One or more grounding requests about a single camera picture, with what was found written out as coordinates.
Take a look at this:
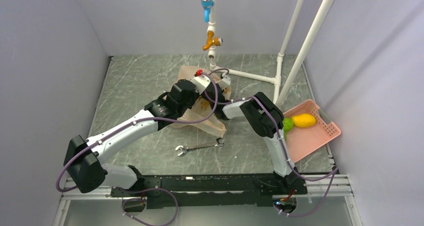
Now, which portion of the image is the orange banana-print plastic bag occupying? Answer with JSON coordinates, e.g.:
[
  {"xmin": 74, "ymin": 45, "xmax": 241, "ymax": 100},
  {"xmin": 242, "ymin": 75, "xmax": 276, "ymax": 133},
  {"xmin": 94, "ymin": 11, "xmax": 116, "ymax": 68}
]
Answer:
[{"xmin": 171, "ymin": 66, "xmax": 232, "ymax": 137}]

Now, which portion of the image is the green fake fruit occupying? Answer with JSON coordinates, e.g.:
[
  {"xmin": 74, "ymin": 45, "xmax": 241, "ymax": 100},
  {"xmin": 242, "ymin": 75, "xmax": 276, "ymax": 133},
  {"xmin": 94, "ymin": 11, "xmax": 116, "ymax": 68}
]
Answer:
[{"xmin": 282, "ymin": 118, "xmax": 295, "ymax": 139}]

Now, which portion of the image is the yellow fake mango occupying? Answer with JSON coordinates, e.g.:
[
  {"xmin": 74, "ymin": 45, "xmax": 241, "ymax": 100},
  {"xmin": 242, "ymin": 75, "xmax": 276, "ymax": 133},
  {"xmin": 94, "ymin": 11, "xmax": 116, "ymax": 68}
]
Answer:
[{"xmin": 290, "ymin": 113, "xmax": 317, "ymax": 128}]

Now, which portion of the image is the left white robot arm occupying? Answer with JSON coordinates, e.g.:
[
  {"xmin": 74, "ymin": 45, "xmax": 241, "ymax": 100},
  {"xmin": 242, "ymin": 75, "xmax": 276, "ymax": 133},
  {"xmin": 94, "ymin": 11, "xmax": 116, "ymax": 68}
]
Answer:
[{"xmin": 63, "ymin": 76, "xmax": 211, "ymax": 196}]

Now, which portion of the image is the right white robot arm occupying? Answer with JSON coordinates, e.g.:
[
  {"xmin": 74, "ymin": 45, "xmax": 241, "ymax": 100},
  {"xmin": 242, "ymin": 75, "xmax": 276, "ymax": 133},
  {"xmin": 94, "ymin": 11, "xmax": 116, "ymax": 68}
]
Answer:
[{"xmin": 201, "ymin": 85, "xmax": 297, "ymax": 193}]

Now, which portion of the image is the silver open-end wrench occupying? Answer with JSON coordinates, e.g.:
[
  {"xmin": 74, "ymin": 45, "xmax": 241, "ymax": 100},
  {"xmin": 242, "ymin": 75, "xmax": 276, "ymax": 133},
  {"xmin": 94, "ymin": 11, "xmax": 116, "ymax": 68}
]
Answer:
[{"xmin": 175, "ymin": 138, "xmax": 225, "ymax": 156}]

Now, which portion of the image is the orange tap valve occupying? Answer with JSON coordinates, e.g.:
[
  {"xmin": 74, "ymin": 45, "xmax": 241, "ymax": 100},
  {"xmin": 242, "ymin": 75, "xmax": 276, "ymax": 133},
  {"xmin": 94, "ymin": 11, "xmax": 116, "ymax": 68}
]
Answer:
[{"xmin": 202, "ymin": 31, "xmax": 223, "ymax": 51}]

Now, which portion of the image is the blue tap valve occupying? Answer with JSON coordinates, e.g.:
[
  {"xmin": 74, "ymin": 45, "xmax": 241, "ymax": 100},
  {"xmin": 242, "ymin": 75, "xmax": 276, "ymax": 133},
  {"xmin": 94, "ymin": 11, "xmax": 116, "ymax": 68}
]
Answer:
[{"xmin": 201, "ymin": 0, "xmax": 215, "ymax": 23}]

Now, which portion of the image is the pink plastic basket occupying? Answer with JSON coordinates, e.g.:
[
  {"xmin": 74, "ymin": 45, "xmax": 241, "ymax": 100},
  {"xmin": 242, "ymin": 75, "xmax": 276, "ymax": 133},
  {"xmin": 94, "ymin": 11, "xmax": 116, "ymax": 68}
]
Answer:
[{"xmin": 283, "ymin": 99, "xmax": 341, "ymax": 162}]

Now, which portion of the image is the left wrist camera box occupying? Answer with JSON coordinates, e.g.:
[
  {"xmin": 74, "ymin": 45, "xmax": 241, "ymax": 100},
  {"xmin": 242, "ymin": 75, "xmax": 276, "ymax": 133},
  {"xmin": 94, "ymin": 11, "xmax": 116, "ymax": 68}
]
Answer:
[{"xmin": 190, "ymin": 69, "xmax": 211, "ymax": 94}]

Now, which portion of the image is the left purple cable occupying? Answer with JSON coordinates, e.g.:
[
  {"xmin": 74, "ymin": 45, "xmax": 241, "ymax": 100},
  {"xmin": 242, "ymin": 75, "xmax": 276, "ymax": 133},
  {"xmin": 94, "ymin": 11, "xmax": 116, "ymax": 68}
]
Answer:
[{"xmin": 55, "ymin": 71, "xmax": 220, "ymax": 193}]

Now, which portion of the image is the purple cable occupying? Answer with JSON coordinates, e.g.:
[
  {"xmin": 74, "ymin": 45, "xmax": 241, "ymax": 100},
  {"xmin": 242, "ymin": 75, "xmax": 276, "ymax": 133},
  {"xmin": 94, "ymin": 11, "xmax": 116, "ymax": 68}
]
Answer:
[
  {"xmin": 202, "ymin": 68, "xmax": 339, "ymax": 218},
  {"xmin": 55, "ymin": 71, "xmax": 220, "ymax": 193}
]

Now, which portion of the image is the white PVC pipe frame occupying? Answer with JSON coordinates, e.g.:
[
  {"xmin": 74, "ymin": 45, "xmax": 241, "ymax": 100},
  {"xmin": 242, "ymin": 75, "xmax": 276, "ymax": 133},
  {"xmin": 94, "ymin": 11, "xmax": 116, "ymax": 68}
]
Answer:
[{"xmin": 206, "ymin": 0, "xmax": 334, "ymax": 105}]

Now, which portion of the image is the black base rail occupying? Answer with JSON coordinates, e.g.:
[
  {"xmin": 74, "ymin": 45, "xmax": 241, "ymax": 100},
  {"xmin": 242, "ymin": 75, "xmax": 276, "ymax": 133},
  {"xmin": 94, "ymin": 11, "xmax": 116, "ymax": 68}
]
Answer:
[{"xmin": 110, "ymin": 173, "xmax": 308, "ymax": 209}]

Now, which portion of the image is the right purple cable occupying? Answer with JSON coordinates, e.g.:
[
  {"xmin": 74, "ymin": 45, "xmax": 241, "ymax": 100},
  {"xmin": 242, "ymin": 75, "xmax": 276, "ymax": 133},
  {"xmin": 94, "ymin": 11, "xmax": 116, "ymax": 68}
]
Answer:
[{"xmin": 202, "ymin": 68, "xmax": 339, "ymax": 218}]

